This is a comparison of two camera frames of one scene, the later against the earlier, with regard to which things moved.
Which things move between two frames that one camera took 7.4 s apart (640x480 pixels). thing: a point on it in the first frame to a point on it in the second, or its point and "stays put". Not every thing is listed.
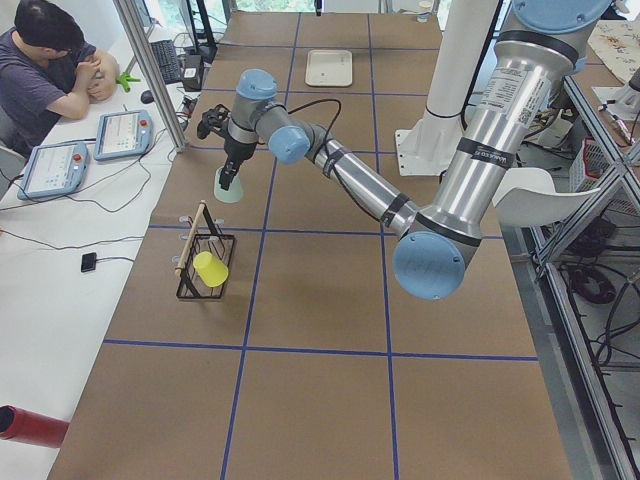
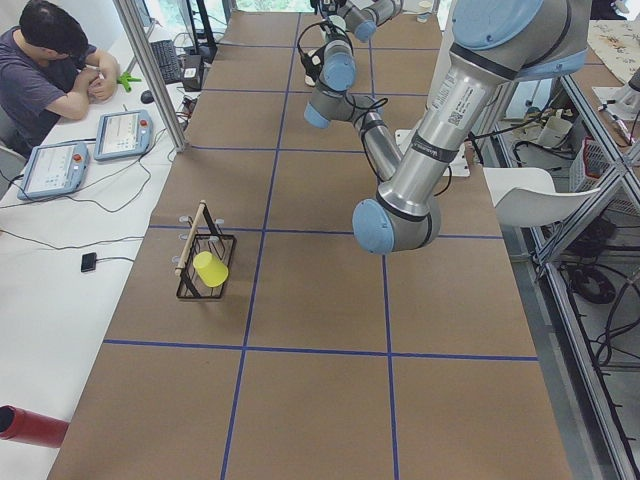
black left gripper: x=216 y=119 to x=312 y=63
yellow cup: x=210 y=269 stays put
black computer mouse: x=147 y=97 stays put
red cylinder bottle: x=27 y=427 stays put
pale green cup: x=235 y=192 to x=339 y=23
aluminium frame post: x=153 y=74 stays put
